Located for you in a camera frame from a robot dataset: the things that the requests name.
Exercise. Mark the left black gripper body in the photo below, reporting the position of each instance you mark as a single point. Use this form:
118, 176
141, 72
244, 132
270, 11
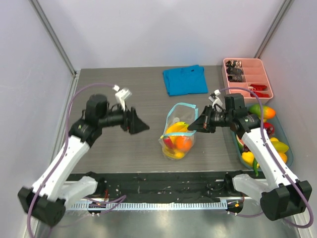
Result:
126, 122

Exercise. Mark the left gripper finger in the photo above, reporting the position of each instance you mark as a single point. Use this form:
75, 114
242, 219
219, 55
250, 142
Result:
134, 119
137, 126

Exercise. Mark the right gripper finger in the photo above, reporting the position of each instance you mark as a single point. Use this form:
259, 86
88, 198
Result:
201, 118
197, 125

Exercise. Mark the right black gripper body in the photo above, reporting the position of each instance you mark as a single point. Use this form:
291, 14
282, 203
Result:
208, 119

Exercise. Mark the toy orange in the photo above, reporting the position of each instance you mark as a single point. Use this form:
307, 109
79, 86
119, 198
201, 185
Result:
183, 143

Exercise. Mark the clear zip top bag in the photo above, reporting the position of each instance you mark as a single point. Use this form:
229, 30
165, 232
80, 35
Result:
179, 112

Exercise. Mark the red toy chili pepper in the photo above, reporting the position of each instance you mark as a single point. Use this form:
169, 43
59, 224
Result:
168, 142

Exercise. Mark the yellow toy mango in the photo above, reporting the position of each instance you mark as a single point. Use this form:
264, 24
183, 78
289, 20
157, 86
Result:
172, 154

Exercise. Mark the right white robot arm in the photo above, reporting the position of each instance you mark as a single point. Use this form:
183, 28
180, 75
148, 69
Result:
283, 194

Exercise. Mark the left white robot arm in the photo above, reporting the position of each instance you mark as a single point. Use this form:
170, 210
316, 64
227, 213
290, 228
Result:
47, 199

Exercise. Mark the toy watermelon slice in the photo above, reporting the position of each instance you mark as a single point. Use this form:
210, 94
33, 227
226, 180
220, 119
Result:
240, 144

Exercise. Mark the blue folded cloth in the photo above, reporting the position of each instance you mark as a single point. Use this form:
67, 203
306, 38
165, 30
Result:
185, 80

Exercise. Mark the black clips in tray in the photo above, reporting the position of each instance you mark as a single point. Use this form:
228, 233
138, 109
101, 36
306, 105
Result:
234, 70

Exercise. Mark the red clips in tray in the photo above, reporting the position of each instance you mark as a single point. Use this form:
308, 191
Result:
259, 90

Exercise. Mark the pink compartment tray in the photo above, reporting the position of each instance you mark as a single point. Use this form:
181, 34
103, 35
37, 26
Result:
254, 73

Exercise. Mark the red toy strawberry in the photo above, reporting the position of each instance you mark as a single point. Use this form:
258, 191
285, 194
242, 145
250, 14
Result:
269, 128

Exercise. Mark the green toy chili pepper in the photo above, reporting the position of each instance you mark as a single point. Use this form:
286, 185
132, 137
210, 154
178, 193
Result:
255, 167

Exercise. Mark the teal fruit tray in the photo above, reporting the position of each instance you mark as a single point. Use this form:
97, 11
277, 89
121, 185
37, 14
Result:
246, 158

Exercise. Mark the toy starfruit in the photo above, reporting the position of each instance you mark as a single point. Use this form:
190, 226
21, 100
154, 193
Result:
279, 146

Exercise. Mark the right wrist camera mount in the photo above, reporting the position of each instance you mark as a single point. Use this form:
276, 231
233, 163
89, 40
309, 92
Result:
216, 102

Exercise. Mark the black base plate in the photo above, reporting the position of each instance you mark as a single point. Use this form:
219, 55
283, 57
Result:
166, 187

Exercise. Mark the slotted cable duct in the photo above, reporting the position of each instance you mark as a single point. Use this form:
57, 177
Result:
85, 205

